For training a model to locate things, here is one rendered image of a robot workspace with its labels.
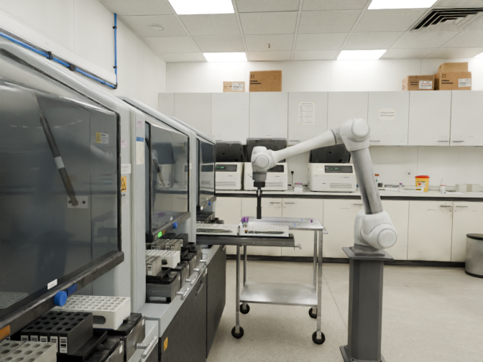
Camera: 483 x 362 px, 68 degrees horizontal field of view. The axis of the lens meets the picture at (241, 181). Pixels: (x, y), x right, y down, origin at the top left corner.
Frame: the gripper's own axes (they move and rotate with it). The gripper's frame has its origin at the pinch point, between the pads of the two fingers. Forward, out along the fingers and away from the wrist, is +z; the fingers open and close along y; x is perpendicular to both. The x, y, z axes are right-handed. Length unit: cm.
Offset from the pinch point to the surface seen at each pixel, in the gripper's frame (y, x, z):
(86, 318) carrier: -139, 36, 7
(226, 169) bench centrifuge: 231, 52, -22
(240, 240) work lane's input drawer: -6.7, 10.8, 16.1
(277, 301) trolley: 30, -13, 67
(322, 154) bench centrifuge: 268, -73, -45
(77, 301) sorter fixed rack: -126, 46, 8
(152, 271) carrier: -92, 36, 10
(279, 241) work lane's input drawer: -6.6, -13.1, 15.8
